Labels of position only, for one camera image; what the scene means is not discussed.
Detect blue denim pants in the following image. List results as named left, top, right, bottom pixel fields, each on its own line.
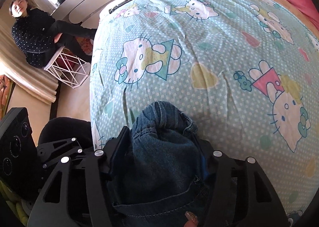
left=108, top=101, right=209, bottom=226

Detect seated person in dark sweater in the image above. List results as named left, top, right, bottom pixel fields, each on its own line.
left=9, top=0, right=97, bottom=68

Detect Hello Kitty blue bed sheet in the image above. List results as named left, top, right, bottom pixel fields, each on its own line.
left=90, top=0, right=318, bottom=226

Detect right hand thumb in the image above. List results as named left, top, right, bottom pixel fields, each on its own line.
left=184, top=211, right=198, bottom=227

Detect white wire stool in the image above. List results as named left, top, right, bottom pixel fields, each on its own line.
left=43, top=46, right=90, bottom=89

